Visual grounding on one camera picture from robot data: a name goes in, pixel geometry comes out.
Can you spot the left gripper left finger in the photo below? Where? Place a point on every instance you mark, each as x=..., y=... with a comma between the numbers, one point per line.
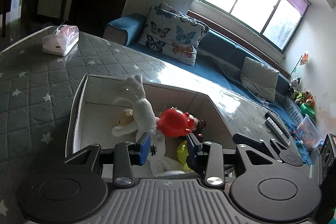
x=126, y=155

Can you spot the clear plastic toy bin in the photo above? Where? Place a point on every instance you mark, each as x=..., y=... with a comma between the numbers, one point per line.
x=308, y=133

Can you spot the quilted star table cover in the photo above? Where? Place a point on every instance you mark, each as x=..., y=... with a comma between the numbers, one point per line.
x=37, y=91

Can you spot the green alien toy figure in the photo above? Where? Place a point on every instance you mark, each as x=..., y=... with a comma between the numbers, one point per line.
x=182, y=154

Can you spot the butterfly print pillow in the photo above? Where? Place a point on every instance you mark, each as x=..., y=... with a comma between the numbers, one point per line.
x=169, y=32

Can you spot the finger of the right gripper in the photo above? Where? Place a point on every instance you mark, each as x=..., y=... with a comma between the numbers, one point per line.
x=256, y=144

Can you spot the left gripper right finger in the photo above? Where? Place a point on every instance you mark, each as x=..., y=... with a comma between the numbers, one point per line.
x=206, y=159

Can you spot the black-haired doll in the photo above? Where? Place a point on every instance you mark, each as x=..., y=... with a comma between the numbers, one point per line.
x=196, y=126

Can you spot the black white cardboard box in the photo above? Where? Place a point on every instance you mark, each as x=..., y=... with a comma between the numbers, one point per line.
x=108, y=110

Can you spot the grey plain pillow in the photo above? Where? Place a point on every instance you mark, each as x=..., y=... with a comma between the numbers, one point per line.
x=259, y=78

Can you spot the tissue pack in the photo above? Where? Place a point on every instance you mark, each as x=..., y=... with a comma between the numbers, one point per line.
x=61, y=41

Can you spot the pile of small toys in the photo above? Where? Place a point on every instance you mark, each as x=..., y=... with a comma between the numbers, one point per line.
x=304, y=99

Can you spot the red alien toy figure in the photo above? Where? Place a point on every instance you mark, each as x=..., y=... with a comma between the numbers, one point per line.
x=174, y=123

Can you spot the white plush rabbit doll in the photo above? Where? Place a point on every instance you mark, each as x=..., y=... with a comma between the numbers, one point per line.
x=145, y=120

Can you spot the blue sofa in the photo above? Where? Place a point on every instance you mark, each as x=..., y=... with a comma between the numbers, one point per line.
x=219, y=59

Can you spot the beige peanut toy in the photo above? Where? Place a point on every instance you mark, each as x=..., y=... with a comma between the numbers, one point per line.
x=125, y=117

